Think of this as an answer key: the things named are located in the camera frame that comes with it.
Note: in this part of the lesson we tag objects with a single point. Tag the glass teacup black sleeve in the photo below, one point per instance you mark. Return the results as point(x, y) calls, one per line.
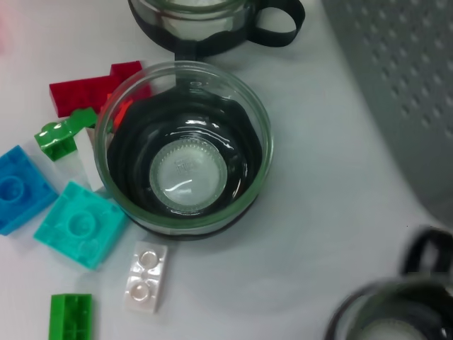
point(212, 35)
point(184, 177)
point(389, 311)

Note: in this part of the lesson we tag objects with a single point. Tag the grey perforated storage basket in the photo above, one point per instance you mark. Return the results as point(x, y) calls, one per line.
point(407, 88)

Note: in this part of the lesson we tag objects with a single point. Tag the bright red small brick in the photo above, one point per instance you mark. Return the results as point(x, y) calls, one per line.
point(122, 111)

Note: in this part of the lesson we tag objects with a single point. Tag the white flat toy plate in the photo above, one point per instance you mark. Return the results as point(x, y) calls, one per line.
point(145, 280)

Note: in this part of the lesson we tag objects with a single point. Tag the white long toy brick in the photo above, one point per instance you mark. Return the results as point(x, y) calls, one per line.
point(86, 159)

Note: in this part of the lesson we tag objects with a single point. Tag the teal square toy plate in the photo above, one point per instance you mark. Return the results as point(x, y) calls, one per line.
point(78, 226)

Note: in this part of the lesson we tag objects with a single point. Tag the dark red long brick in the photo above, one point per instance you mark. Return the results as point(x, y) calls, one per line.
point(81, 95)

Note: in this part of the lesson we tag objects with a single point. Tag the green toy brick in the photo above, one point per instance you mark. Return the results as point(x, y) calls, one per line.
point(70, 318)
point(58, 140)

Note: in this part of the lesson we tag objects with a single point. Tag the blue square toy plate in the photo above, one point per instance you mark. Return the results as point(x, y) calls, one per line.
point(21, 191)

